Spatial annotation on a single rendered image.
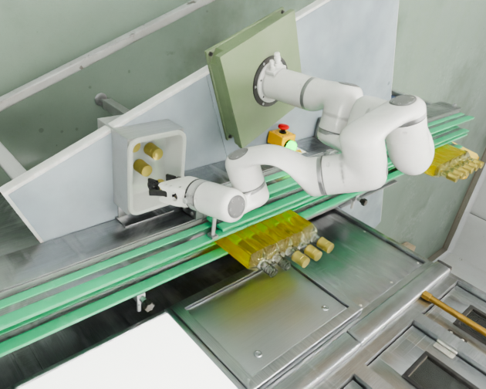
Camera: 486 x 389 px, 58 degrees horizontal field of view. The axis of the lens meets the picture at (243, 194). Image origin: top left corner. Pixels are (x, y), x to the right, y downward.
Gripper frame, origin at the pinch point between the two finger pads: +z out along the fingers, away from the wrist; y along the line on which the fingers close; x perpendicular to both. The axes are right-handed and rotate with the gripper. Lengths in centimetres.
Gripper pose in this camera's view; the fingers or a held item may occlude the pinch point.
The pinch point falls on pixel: (162, 182)
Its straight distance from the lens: 114.6
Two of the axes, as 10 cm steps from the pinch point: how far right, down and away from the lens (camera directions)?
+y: 7.3, -2.2, 6.5
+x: -0.3, -9.5, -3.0
